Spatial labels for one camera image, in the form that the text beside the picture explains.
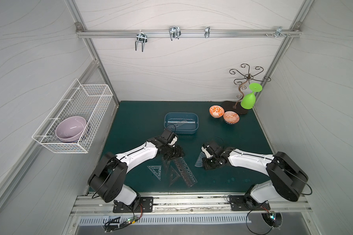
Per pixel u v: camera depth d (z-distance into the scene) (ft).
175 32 2.51
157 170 2.80
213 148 2.31
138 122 3.34
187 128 3.44
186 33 2.56
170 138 2.31
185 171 2.76
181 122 3.52
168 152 2.39
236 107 3.77
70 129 2.02
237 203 2.41
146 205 2.41
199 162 2.89
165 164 2.88
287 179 1.43
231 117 3.59
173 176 2.71
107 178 1.38
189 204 2.46
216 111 3.66
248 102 2.97
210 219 2.30
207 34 2.56
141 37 2.57
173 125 3.42
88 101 2.57
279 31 2.51
